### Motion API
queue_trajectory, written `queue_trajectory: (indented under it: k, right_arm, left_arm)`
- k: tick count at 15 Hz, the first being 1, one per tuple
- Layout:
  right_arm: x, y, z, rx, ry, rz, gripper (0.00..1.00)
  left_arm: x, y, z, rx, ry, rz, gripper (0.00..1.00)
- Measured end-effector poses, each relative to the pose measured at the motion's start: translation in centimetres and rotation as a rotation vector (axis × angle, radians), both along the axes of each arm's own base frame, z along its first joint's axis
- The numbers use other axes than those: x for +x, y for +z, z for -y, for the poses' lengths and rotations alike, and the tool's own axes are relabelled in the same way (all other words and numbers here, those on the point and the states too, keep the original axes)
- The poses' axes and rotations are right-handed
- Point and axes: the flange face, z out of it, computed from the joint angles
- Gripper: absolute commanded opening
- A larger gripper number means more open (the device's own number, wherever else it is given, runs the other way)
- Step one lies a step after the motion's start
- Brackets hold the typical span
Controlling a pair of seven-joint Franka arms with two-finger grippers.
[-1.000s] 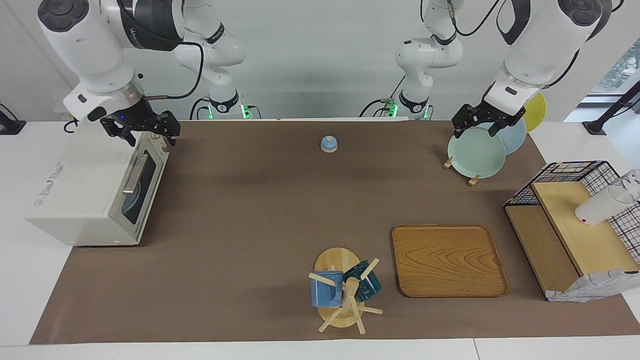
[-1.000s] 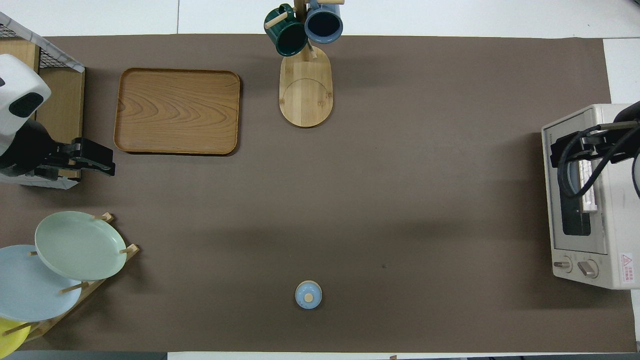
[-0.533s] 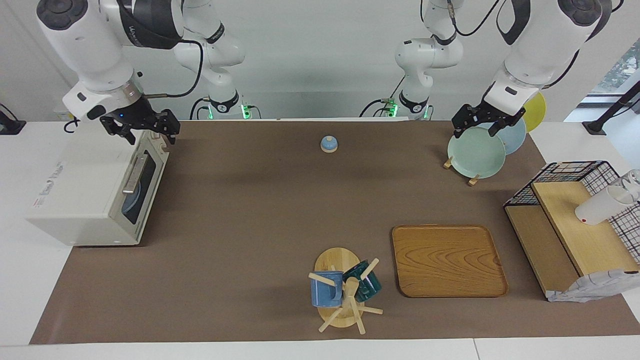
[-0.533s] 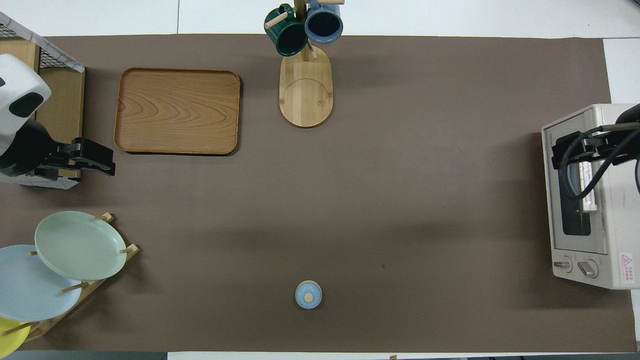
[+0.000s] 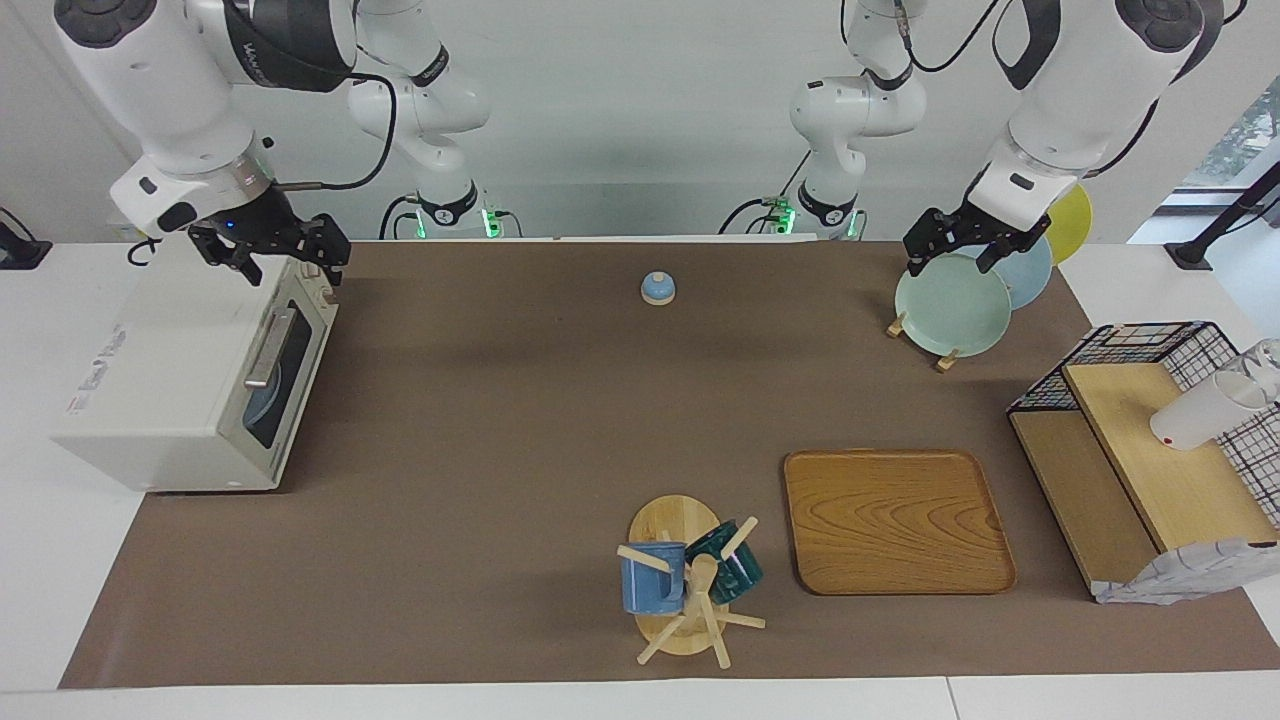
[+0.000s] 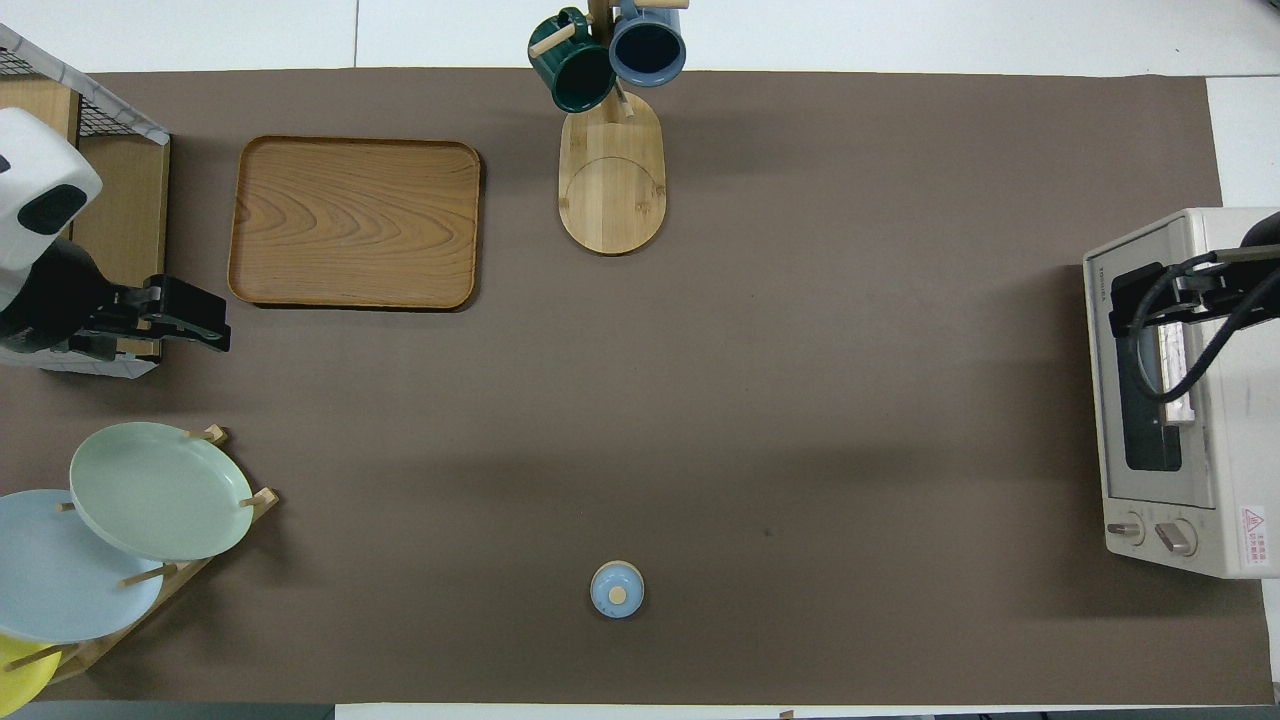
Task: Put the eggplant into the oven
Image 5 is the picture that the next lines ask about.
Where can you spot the window with greenery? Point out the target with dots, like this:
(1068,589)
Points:
(1245,130)

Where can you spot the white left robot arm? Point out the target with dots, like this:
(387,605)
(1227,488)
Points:
(1080,90)

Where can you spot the wooden mug tree stand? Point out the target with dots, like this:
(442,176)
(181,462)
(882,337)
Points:
(672,520)

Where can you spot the wooden serving tray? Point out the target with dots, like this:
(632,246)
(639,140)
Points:
(860,540)

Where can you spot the wooden two-tier shelf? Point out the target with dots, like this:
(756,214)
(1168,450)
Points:
(1170,490)

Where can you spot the pale green racked plate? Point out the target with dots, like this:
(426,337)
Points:
(950,310)

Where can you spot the brown table mat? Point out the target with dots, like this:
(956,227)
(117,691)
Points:
(480,500)

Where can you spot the yellow racked plate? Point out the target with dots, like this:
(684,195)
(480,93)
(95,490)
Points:
(1072,225)

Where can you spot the black desk clamp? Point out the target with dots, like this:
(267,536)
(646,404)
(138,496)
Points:
(20,255)

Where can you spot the blue mug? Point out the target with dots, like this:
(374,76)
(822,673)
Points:
(650,585)

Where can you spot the grey patterned cloth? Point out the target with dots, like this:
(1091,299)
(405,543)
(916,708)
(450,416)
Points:
(1180,580)

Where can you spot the clear glass cup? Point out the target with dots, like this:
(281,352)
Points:
(1265,360)

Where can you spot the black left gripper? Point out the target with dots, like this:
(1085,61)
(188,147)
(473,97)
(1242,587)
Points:
(975,228)

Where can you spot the wooden plate rack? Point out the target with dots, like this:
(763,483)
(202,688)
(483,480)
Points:
(947,362)

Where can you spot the oven door with glass window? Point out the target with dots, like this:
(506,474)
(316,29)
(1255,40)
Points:
(268,350)

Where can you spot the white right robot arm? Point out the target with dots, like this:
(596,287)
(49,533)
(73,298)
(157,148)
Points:
(165,90)

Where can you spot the dark green mug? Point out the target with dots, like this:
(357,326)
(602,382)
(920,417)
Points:
(740,575)

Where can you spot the white plastic cup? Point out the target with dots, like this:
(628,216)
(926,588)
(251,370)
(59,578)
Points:
(1195,420)

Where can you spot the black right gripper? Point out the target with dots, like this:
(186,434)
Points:
(262,225)

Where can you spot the white toaster oven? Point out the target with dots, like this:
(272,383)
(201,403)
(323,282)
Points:
(150,380)

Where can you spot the light blue racked plate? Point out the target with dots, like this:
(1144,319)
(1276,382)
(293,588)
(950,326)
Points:
(1030,280)

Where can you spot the small blue white bell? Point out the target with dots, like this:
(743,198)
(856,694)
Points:
(658,290)

